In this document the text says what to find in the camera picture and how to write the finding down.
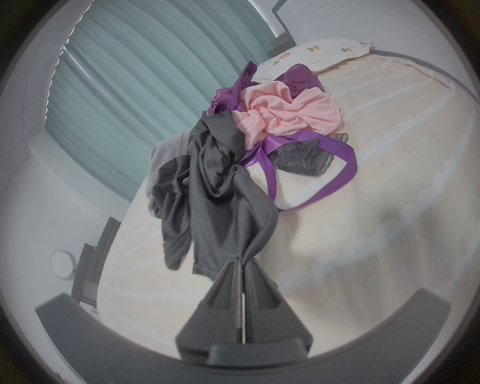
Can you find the blue-green curtain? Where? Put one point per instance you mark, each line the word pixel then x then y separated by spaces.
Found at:
pixel 93 131
pixel 168 56

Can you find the black T-shirt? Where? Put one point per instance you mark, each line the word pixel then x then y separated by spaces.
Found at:
pixel 217 210

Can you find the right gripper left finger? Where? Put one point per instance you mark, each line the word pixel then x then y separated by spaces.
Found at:
pixel 221 318

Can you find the bed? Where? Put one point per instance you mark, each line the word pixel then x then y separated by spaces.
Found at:
pixel 375 187

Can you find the round white lamp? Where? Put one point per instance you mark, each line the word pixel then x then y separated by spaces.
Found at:
pixel 62 264

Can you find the grey bedside table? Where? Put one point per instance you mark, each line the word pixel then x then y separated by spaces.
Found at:
pixel 281 45

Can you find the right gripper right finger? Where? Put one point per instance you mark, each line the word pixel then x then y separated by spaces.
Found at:
pixel 270 318

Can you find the pile of clothes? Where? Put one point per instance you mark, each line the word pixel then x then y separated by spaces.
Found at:
pixel 285 112

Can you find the white printed pillow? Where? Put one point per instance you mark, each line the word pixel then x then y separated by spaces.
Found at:
pixel 330 52

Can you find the grey garment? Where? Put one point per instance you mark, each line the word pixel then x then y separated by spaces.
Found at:
pixel 165 150

